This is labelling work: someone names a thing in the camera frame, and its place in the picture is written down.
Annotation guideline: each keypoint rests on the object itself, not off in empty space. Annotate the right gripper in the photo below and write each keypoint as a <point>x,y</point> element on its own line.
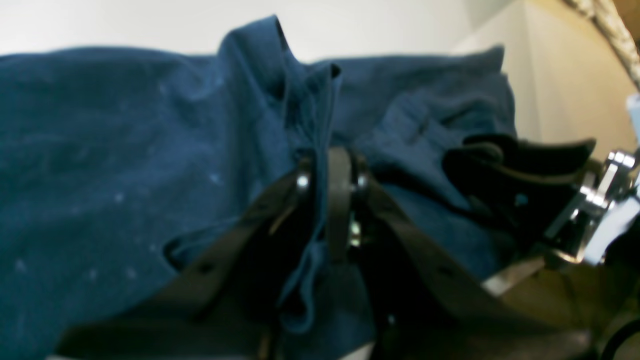
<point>501,173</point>

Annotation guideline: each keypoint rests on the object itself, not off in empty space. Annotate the dark blue t-shirt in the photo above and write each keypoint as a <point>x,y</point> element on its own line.
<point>120,165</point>

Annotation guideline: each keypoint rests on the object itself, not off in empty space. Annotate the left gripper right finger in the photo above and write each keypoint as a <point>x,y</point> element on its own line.
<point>424,305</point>

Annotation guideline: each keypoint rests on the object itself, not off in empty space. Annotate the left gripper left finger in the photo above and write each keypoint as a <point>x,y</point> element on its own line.
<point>224,305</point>

